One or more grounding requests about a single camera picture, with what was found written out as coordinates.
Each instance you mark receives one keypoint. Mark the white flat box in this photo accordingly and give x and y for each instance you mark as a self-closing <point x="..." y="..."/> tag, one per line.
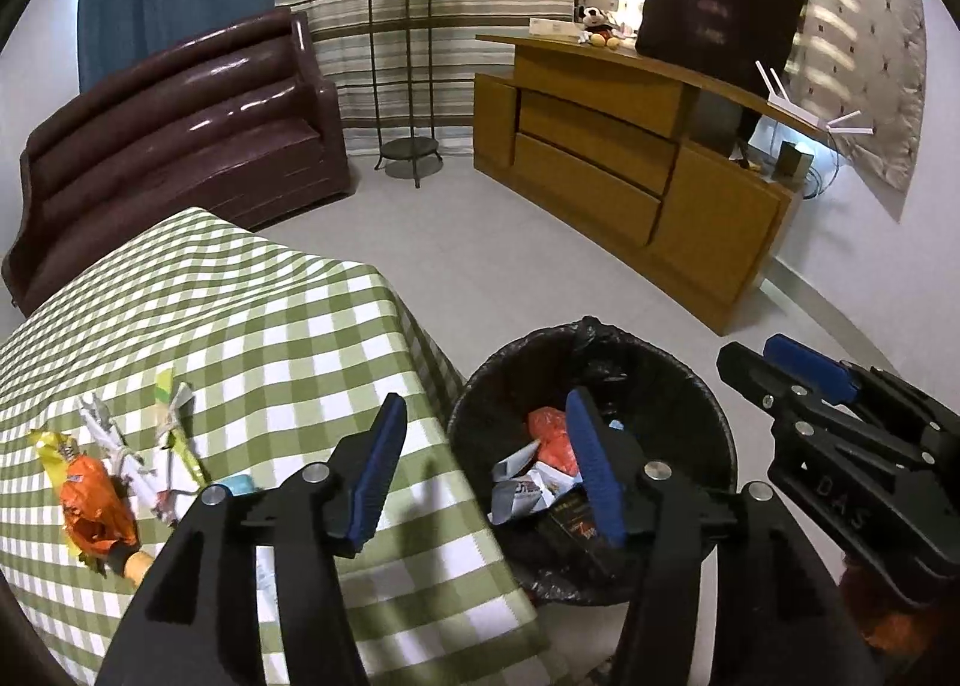
<point x="551" y="28"/>

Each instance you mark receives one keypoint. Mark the small grey box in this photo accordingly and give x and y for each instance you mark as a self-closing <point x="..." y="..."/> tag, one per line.
<point x="793" y="161"/>

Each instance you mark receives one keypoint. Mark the light blue packet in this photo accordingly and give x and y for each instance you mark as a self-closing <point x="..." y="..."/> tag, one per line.
<point x="240" y="484"/>

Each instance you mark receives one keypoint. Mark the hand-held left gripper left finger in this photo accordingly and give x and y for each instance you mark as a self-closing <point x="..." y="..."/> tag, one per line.
<point x="379" y="476"/>

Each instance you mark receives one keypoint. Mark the green checked tablecloth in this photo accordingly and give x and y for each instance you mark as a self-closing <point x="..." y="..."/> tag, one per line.
<point x="262" y="326"/>

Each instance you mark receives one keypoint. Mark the green yellow wrapper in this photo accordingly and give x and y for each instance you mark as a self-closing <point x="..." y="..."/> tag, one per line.
<point x="174" y="423"/>

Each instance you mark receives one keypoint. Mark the wooden cabinet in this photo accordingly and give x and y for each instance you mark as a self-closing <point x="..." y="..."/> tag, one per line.
<point x="712" y="228"/>

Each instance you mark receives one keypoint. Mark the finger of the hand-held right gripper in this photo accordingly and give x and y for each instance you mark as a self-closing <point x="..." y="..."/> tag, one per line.
<point x="814" y="371"/>
<point x="750" y="375"/>

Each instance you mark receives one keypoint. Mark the white packet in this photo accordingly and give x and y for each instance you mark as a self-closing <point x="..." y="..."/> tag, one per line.
<point x="525" y="483"/>

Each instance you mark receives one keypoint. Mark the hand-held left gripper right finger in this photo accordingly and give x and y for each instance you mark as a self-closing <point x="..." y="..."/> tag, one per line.
<point x="592" y="468"/>

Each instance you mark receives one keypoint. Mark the orange crumpled wrapper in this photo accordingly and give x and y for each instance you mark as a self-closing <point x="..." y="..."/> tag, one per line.
<point x="90" y="506"/>

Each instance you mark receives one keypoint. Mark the black lined waste bin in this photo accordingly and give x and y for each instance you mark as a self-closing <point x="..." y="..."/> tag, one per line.
<point x="675" y="416"/>

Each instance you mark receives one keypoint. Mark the beige patterned curtain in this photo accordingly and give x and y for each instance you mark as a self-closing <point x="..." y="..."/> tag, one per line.
<point x="855" y="18"/>

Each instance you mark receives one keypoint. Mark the person's right forearm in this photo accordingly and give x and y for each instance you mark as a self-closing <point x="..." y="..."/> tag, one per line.
<point x="877" y="626"/>

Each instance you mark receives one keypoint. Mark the black metal plant stand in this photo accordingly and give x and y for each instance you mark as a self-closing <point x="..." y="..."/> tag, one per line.
<point x="409" y="149"/>

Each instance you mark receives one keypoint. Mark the white router with antennas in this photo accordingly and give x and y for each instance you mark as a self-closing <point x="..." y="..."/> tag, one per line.
<point x="795" y="112"/>

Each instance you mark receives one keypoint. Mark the silver wrapper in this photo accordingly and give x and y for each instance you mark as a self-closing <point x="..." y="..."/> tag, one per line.
<point x="112" y="446"/>

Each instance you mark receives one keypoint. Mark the dark brown leather sofa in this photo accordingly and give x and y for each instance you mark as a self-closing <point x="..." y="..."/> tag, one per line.
<point x="172" y="131"/>

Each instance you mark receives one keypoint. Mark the black packet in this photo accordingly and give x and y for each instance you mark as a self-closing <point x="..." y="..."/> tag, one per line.
<point x="577" y="525"/>

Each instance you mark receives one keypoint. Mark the mouse plush toy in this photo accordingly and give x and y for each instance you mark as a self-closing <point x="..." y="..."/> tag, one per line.
<point x="596" y="22"/>

